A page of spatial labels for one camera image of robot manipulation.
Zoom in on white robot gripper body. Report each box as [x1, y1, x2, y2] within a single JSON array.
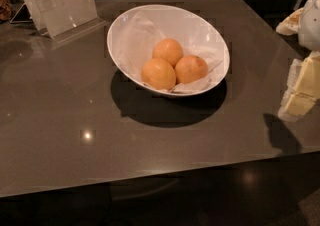
[[298, 0, 320, 51]]

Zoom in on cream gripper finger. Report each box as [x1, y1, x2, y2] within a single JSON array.
[[278, 52, 320, 122], [276, 7, 303, 36]]

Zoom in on orange fruit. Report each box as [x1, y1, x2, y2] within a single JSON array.
[[141, 58, 176, 90], [152, 38, 184, 66], [175, 55, 208, 84]]

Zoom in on white slanted bowl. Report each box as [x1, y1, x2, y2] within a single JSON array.
[[106, 4, 231, 98]]

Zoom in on orange fruit back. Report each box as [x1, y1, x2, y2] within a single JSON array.
[[152, 38, 184, 66]]

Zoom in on white paper napkin liner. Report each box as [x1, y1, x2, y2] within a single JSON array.
[[118, 10, 225, 94]]

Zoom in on clear acrylic sign holder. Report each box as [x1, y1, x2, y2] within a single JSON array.
[[23, 0, 105, 43]]

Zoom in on brown patterned object far left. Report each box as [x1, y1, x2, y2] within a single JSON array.
[[0, 0, 12, 21]]

